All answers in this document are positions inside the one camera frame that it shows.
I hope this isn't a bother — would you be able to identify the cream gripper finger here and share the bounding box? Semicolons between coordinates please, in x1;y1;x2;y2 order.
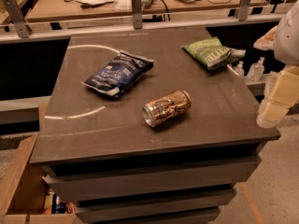
253;26;277;50
256;65;299;128

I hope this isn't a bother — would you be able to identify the green jalapeno chip bag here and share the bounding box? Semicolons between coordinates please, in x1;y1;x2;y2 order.
182;37;246;71

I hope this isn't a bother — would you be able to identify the orange soda can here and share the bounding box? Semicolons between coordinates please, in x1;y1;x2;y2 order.
142;90;192;128

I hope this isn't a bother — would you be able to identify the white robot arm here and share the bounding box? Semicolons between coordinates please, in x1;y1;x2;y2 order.
253;1;299;128

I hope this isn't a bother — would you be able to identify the blue salt vinegar chip bag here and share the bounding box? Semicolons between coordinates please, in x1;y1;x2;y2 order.
83;50;153;97

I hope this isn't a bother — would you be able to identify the clear sanitizer bottle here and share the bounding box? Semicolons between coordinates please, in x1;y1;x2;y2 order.
247;57;264;81

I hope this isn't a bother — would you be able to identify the small clear bottle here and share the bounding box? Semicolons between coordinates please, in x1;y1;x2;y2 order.
234;61;245;77

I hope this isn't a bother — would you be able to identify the grey drawer cabinet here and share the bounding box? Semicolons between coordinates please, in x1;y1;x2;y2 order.
31;26;279;224

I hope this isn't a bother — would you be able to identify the wooden desk with clutter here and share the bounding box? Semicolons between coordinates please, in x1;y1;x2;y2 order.
25;0;272;24

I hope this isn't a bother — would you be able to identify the cardboard box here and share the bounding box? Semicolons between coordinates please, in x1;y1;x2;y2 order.
0;134;82;224

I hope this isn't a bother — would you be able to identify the metal rail frame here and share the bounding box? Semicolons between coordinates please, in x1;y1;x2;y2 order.
0;0;286;44

